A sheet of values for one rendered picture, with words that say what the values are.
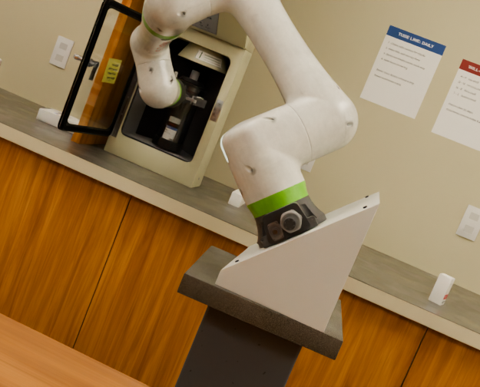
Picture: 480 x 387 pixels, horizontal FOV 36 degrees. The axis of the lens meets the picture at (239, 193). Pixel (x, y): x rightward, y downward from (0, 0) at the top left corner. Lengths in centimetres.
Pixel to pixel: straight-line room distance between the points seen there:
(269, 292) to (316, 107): 39
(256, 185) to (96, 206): 83
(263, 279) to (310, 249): 10
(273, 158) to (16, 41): 183
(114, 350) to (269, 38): 108
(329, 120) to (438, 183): 127
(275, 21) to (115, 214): 83
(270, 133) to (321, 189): 129
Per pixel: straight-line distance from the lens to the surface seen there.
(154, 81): 206
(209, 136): 236
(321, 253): 137
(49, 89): 304
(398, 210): 273
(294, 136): 148
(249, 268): 139
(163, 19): 168
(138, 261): 217
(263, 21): 164
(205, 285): 140
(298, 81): 156
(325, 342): 140
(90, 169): 217
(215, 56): 242
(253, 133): 146
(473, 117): 274
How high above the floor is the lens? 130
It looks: 8 degrees down
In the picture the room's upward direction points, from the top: 22 degrees clockwise
